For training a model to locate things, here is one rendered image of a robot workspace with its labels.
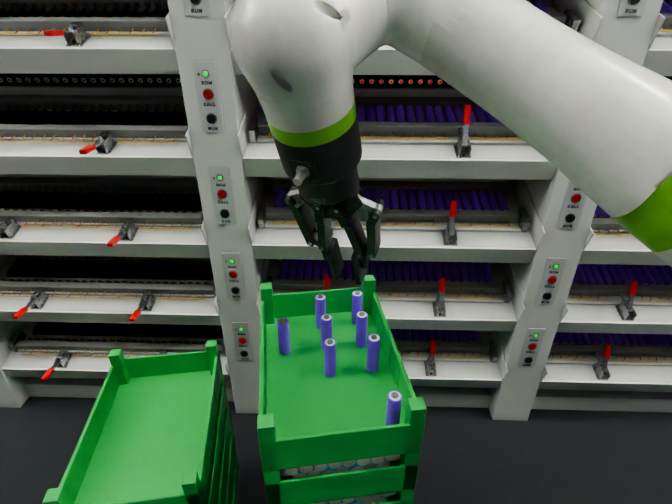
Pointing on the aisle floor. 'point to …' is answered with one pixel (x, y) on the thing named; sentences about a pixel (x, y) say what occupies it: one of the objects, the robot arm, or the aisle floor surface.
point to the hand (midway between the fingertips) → (347, 262)
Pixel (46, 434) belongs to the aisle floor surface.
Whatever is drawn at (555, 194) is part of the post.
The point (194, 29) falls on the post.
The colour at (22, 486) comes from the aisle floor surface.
